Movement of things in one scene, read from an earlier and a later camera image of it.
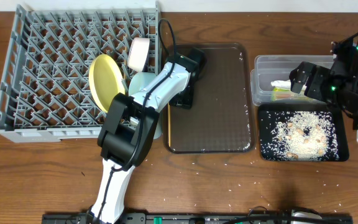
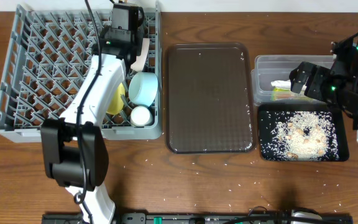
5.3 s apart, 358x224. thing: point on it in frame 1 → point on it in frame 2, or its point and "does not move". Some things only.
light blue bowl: [138, 80] does not move
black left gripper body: [184, 94] → [127, 10]
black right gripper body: [323, 86] does not move
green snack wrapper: [279, 93] does not move
